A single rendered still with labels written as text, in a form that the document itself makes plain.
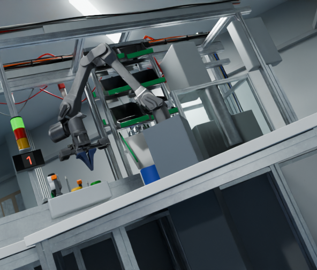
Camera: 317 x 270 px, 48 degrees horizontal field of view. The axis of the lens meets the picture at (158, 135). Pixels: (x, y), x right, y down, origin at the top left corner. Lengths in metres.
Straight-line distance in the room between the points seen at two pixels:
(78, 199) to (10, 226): 0.24
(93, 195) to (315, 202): 1.74
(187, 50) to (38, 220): 1.88
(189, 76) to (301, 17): 3.26
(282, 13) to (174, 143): 4.70
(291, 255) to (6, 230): 1.20
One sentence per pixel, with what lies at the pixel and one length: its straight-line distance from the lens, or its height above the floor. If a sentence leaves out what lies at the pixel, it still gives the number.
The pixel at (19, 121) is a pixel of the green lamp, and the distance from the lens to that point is 1.71.
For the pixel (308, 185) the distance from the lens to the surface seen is 2.66.
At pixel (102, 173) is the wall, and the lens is 5.78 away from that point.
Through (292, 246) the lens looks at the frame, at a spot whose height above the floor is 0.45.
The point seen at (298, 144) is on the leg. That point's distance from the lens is 0.94.
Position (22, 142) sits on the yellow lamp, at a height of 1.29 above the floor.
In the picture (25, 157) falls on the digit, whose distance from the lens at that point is 1.65.
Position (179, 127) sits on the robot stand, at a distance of 1.18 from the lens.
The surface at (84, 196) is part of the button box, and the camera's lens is 1.27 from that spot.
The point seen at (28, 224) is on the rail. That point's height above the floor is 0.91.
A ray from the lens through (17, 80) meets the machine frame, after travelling 2.86.
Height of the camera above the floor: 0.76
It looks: 13 degrees up
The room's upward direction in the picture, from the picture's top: 22 degrees counter-clockwise
